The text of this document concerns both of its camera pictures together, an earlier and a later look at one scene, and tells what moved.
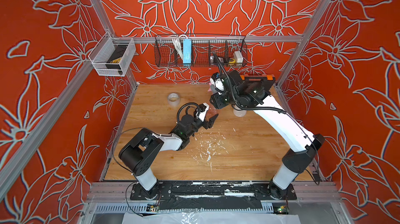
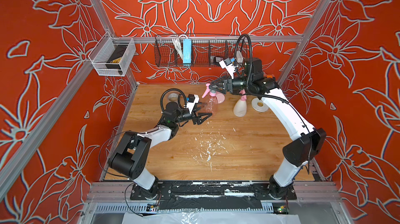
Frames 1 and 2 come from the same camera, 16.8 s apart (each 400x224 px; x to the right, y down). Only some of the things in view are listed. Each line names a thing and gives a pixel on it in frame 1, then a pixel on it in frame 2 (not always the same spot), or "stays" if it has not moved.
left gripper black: x=210 y=124 -> x=197 y=120
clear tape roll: x=174 y=99 stays
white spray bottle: x=239 y=113 stays
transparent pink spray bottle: x=212 y=111 stays
